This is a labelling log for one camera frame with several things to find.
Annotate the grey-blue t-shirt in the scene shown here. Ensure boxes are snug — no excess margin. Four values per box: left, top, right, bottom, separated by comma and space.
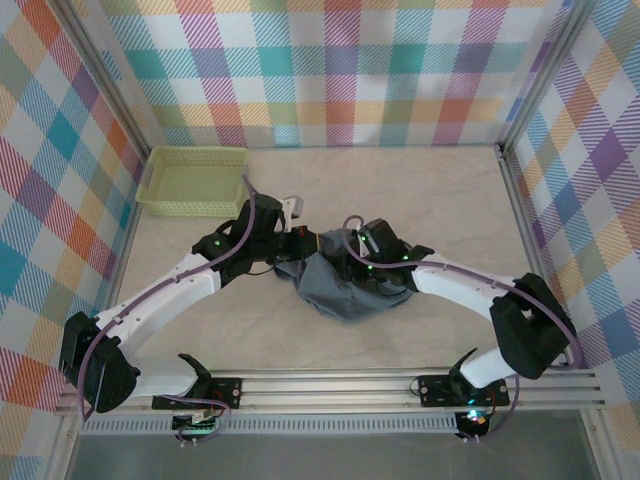
273, 227, 416, 325

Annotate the light green plastic basket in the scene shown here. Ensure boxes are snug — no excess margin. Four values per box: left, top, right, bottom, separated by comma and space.
134, 146, 250, 220

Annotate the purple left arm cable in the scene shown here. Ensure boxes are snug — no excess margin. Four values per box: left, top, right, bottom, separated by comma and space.
79, 173, 261, 446

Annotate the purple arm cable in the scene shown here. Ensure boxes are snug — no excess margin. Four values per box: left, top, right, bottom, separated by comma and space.
342, 214, 586, 444
79, 173, 261, 446

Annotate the thin black right gripper cable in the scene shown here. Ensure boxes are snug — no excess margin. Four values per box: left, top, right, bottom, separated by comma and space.
377, 279, 409, 299

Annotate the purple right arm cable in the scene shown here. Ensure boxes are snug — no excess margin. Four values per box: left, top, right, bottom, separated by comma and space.
342, 214, 586, 444

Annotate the aluminium side base rail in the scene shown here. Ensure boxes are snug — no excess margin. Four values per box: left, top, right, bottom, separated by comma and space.
497, 143, 546, 281
87, 149, 151, 376

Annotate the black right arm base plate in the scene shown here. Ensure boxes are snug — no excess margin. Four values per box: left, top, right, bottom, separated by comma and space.
418, 373, 512, 409

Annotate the long aluminium mounting rail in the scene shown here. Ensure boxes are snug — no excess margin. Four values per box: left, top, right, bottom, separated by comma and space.
54, 368, 609, 415

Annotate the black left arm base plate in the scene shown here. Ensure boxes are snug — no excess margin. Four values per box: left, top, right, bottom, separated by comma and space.
151, 377, 245, 412

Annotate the grey slotted cable duct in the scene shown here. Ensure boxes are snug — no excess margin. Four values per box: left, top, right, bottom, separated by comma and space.
79, 418, 461, 437

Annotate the aluminium frame post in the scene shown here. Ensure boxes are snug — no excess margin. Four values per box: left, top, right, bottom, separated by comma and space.
499, 0, 599, 154
58, 0, 154, 156

